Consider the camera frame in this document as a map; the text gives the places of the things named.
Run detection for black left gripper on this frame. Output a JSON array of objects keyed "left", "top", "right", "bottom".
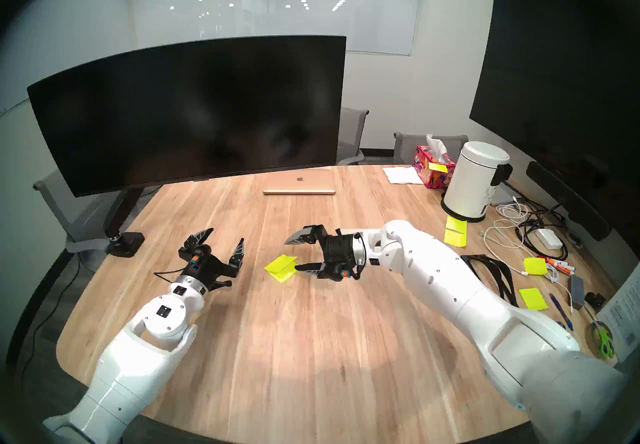
[{"left": 181, "top": 227, "right": 245, "bottom": 293}]

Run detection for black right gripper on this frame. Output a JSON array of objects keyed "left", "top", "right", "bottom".
[{"left": 284, "top": 224, "right": 357, "bottom": 281}]

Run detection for yellow sticky note pad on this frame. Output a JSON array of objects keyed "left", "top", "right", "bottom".
[
  {"left": 518, "top": 288, "right": 550, "bottom": 311},
  {"left": 264, "top": 254, "right": 301, "bottom": 284}
]

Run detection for black curved monitor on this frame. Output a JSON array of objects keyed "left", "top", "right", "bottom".
[{"left": 27, "top": 36, "right": 347, "bottom": 198}]

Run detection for gold closed laptop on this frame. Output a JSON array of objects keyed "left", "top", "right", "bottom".
[{"left": 263, "top": 169, "right": 336, "bottom": 195}]

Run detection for white paper napkin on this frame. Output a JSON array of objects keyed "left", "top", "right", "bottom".
[{"left": 383, "top": 166, "right": 426, "bottom": 185}]

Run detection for grey mesh office chair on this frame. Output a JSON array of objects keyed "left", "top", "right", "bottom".
[
  {"left": 393, "top": 132, "right": 469, "bottom": 166},
  {"left": 33, "top": 168, "right": 121, "bottom": 274},
  {"left": 336, "top": 107, "right": 370, "bottom": 167}
]

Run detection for colourful tissue box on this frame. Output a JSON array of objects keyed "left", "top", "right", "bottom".
[{"left": 412, "top": 134, "right": 457, "bottom": 190}]

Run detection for black laptop stand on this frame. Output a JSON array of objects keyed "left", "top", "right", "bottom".
[{"left": 460, "top": 254, "right": 521, "bottom": 308}]

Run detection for white pedal trash can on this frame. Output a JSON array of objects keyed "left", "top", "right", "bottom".
[{"left": 441, "top": 141, "right": 513, "bottom": 223}]

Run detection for white rectangular box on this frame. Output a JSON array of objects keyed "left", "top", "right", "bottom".
[{"left": 490, "top": 183, "right": 521, "bottom": 206}]

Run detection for white power adapter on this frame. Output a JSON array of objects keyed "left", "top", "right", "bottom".
[{"left": 535, "top": 228, "right": 563, "bottom": 250}]

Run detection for white orange marker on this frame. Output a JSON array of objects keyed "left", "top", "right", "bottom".
[{"left": 542, "top": 256, "right": 576, "bottom": 274}]

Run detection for blue pen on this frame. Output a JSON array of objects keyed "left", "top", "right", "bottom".
[{"left": 548, "top": 292, "right": 574, "bottom": 332}]

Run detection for black video sound bar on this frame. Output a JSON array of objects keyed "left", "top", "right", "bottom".
[{"left": 526, "top": 161, "right": 612, "bottom": 242}]

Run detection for grey whiteboard eraser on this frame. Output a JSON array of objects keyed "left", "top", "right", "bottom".
[{"left": 567, "top": 275, "right": 586, "bottom": 310}]

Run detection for clear tape roll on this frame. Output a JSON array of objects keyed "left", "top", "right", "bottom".
[{"left": 585, "top": 320, "right": 613, "bottom": 356}]

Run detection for green scissors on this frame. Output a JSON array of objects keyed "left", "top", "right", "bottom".
[{"left": 590, "top": 315, "right": 616, "bottom": 360}]

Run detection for white printed paper sheet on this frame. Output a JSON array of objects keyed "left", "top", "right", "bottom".
[{"left": 596, "top": 263, "right": 640, "bottom": 364}]

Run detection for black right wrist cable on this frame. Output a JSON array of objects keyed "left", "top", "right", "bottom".
[{"left": 350, "top": 233, "right": 367, "bottom": 281}]

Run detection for black floor cable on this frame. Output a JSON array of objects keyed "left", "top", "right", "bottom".
[{"left": 12, "top": 260, "right": 81, "bottom": 384}]

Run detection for white charging cable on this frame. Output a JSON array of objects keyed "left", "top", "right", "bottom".
[{"left": 481, "top": 200, "right": 575, "bottom": 316}]

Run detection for black power cable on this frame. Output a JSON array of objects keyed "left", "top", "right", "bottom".
[{"left": 515, "top": 195, "right": 571, "bottom": 261}]

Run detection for glass wall whiteboard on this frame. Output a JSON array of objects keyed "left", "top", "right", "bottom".
[{"left": 127, "top": 0, "right": 423, "bottom": 56}]

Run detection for black wall television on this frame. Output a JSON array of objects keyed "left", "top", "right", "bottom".
[{"left": 469, "top": 0, "right": 640, "bottom": 209}]

